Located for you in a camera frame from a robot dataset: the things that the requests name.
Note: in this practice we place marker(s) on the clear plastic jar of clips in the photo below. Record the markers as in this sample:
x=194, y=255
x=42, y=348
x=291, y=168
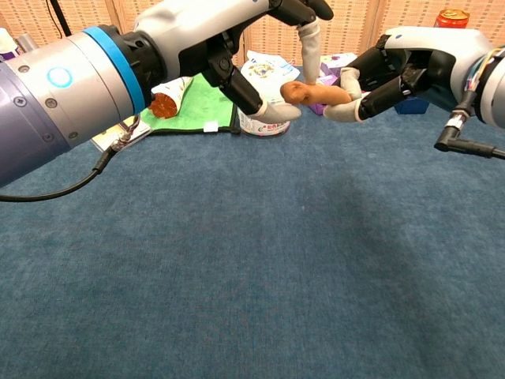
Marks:
x=268, y=128

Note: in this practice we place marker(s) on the white purple toothpaste tube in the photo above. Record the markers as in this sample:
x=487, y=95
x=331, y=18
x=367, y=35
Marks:
x=7, y=43

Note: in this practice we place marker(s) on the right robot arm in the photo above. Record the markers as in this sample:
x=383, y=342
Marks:
x=493, y=98

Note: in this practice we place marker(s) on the white snack bag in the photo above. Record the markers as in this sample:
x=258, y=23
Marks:
x=268, y=71

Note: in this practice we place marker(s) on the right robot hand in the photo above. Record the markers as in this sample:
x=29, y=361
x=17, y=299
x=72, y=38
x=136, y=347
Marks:
x=434, y=43

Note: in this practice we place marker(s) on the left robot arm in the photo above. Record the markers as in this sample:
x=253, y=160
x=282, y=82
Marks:
x=39, y=110

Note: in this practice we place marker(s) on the red orange drink can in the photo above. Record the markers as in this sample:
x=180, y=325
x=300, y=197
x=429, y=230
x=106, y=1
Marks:
x=451, y=17

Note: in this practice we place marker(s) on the green microfiber cloth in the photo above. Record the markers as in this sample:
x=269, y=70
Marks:
x=205, y=106

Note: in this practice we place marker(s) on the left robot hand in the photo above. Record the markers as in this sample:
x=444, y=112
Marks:
x=197, y=23

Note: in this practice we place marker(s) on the white green tube, brown base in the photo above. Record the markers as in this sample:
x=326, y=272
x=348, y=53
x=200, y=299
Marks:
x=167, y=102

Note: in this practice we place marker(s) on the dark blue long box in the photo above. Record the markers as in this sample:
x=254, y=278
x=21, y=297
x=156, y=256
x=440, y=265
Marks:
x=412, y=106

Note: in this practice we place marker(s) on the white purple carton box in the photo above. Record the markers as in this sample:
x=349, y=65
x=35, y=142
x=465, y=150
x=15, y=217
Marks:
x=335, y=63

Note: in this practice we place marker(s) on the razor in yellow blister pack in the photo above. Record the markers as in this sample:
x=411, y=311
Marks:
x=138, y=132

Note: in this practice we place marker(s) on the black stand pole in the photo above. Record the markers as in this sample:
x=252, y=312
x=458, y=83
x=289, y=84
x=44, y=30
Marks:
x=59, y=17

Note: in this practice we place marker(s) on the tan sausage-shaped toy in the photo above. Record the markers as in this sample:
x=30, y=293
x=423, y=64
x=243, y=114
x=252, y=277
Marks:
x=319, y=94

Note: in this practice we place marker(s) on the bamboo folding screen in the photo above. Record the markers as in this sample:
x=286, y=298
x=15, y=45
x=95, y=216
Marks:
x=355, y=23

